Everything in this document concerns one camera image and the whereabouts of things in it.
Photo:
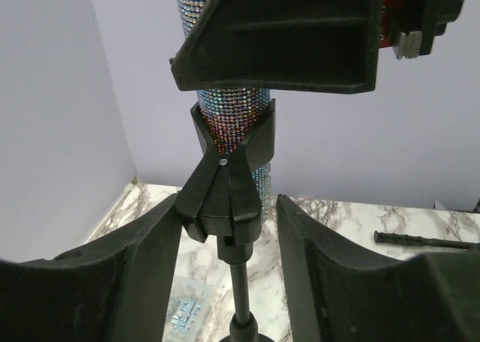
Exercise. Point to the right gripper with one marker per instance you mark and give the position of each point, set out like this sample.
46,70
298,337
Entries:
410,27

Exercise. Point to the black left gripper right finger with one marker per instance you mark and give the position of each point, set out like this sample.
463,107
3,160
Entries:
337,290

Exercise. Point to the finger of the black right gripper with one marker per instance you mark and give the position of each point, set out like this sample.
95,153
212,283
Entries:
328,46

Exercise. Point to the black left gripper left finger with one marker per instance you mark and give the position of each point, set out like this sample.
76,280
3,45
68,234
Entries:
115,288

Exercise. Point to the glitter microphone silver head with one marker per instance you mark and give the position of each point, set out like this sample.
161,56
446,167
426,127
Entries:
229,113

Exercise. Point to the black round-base clip stand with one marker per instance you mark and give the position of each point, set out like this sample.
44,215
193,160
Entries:
221,199

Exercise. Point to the black hex key tool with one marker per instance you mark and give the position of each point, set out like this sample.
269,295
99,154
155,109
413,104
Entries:
418,241

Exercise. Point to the clear plastic organizer box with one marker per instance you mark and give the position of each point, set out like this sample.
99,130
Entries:
189,305

